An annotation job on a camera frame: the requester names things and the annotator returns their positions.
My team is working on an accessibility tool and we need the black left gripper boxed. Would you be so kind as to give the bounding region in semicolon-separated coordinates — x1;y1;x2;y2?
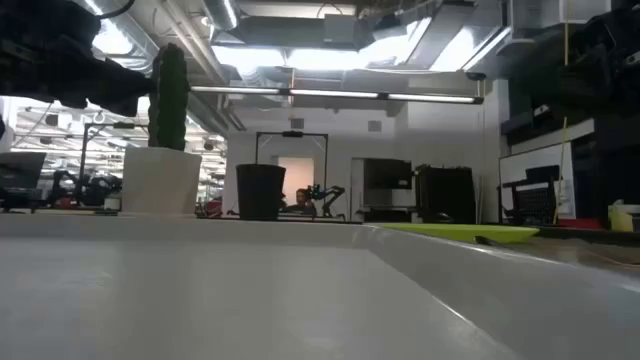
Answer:
0;34;157;117

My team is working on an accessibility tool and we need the black cup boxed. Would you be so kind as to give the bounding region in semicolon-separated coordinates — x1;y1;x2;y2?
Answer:
235;163;288;222

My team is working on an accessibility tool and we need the lime green plate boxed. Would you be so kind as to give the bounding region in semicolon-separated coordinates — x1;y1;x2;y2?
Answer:
372;222;541;246

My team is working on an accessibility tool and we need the green cactus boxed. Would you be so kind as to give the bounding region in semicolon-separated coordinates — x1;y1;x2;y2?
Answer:
147;42;191;152

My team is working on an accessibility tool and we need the white hexagonal plant pot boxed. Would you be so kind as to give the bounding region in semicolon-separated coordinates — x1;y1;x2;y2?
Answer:
121;145;203;216

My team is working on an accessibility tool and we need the dark computer monitor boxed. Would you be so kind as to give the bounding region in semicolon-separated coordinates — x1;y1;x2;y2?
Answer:
0;151;47;212

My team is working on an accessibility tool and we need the whiteboard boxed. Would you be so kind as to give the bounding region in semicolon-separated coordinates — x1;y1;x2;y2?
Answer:
498;142;576;221

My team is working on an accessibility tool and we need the yellow-green container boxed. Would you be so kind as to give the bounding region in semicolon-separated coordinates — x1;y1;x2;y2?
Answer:
607;198;635;233

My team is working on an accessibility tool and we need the black mesh chair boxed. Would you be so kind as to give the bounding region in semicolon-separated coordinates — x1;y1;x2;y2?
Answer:
497;164;561;226

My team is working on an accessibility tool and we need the person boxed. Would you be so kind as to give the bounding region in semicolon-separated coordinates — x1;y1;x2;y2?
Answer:
287;188;317;217

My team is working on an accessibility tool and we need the long tube light fixture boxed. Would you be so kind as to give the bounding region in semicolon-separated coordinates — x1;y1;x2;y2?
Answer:
189;84;485;105

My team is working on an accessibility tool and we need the black box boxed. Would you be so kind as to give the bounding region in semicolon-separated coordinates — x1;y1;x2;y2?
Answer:
415;164;477;225

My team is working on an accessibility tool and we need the black cabinet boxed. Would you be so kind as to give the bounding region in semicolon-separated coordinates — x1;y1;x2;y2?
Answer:
362;158;416;211

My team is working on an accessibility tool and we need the black rig frame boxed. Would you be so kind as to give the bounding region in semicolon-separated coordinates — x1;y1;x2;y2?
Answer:
254;130;330;192

